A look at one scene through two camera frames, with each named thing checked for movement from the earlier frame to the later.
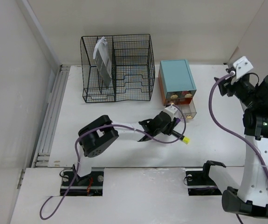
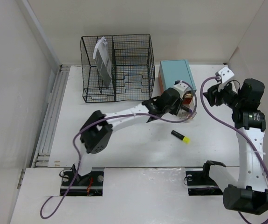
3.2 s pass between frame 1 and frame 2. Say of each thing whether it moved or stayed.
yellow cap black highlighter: stayed
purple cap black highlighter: moved
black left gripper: moved
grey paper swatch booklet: stayed
